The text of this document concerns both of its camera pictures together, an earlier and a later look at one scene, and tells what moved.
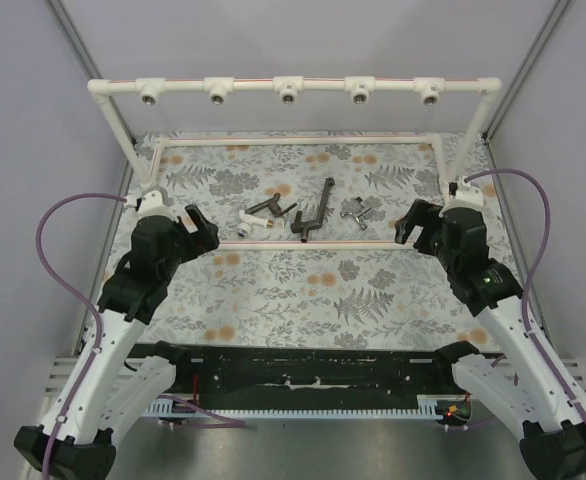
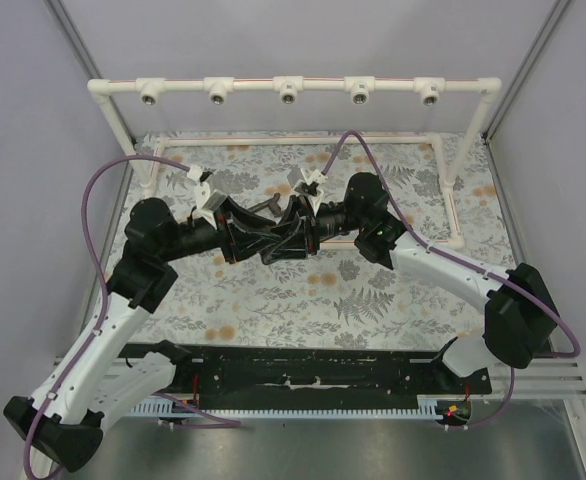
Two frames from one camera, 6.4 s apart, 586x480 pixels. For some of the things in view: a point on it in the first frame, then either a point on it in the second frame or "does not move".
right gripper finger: x=406 y=232 → x=291 y=248
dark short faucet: x=274 y=205 does not move
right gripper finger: x=418 y=213 → x=292 y=218
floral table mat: x=308 y=254 does not move
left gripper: x=193 y=234 → x=228 y=238
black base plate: x=312 y=370 does not move
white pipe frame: x=431 y=91 does not move
